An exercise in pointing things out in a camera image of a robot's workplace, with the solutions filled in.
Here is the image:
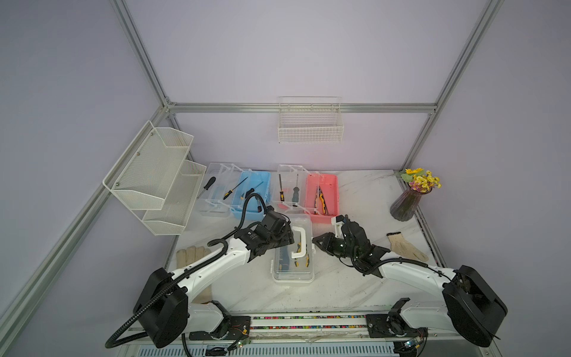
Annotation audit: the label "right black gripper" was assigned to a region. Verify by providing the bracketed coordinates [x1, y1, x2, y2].
[311, 232, 358, 260]

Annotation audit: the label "beige work glove right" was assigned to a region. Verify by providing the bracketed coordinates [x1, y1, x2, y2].
[387, 232, 429, 263]

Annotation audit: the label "lower white mesh shelf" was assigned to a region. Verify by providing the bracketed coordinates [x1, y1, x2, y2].
[142, 160, 207, 236]

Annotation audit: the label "grey handle screwdriver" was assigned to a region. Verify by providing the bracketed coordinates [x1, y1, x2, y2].
[291, 175, 300, 207]

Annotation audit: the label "blue clear toolbox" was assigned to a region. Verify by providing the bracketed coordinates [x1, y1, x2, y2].
[195, 162, 272, 222]

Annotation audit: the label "yellow black pliers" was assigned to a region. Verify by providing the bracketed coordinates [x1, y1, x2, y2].
[294, 243, 310, 268]

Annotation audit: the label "purple glass vase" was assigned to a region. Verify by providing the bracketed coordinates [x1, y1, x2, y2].
[390, 188, 423, 222]

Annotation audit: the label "beige work glove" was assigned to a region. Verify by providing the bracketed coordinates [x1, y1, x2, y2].
[387, 232, 429, 263]
[175, 245, 213, 304]

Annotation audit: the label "yellow black thin screwdriver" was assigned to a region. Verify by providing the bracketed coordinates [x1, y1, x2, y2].
[223, 177, 248, 200]

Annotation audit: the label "yellow handle small screwdriver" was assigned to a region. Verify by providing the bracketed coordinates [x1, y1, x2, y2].
[278, 173, 285, 202]

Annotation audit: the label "pink clear toolbox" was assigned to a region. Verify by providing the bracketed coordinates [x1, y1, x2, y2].
[272, 165, 340, 224]

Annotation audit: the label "white mesh shelf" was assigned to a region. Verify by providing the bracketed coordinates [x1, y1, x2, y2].
[142, 160, 207, 236]
[103, 121, 193, 211]

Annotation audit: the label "aluminium frame rail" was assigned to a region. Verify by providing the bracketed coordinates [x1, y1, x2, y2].
[170, 103, 437, 114]

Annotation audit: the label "black handle screwdriver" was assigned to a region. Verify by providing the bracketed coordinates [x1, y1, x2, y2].
[197, 176, 217, 199]

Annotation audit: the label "red yellow pliers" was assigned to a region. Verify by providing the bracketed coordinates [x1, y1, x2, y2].
[317, 185, 329, 215]

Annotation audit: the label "beige work glove left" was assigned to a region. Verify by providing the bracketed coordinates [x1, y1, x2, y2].
[175, 245, 213, 304]

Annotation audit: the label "white clear toolbox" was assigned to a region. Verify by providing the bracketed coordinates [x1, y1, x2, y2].
[272, 214, 315, 285]

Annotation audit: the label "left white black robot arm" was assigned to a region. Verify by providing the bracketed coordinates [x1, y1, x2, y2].
[133, 210, 294, 348]

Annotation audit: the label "upper white mesh shelf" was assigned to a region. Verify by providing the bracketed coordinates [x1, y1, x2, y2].
[103, 121, 193, 211]

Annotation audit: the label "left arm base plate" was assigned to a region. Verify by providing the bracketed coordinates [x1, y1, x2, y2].
[185, 316, 251, 341]

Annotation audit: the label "black yellow stubby screwdriver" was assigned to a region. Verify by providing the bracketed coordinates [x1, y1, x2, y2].
[240, 181, 263, 200]

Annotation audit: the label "yellow artificial flowers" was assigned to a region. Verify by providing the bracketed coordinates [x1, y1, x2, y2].
[397, 168, 442, 193]

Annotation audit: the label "white wire wall basket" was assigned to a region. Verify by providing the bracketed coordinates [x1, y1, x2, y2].
[277, 96, 344, 144]

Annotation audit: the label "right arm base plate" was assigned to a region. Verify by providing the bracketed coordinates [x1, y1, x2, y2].
[365, 314, 428, 339]

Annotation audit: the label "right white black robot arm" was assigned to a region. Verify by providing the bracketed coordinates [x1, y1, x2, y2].
[312, 216, 508, 347]

